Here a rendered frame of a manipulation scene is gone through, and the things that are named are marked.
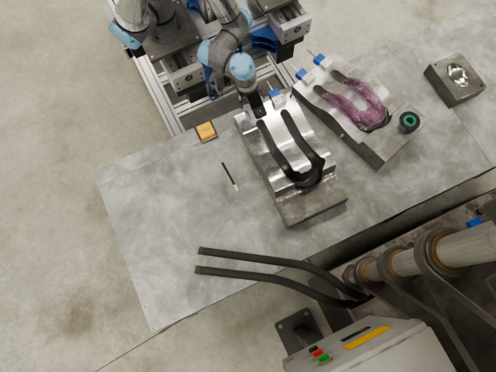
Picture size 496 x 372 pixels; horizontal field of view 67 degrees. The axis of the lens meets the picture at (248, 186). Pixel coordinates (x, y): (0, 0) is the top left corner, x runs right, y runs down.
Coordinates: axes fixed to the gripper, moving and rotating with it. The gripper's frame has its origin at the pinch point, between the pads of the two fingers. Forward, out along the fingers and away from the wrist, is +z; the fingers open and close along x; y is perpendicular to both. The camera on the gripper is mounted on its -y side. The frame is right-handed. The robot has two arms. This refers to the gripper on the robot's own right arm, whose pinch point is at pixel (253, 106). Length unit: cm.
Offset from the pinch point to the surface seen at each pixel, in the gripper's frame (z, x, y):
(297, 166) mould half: -2.3, -4.3, -29.2
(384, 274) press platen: -43, -7, -69
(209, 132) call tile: 8.3, 20.5, 1.2
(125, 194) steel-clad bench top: 5, 63, -7
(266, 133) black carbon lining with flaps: 5.0, 0.1, -10.8
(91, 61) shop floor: 101, 81, 118
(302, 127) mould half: 6.2, -14.5, -14.9
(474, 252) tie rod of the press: -81, -14, -64
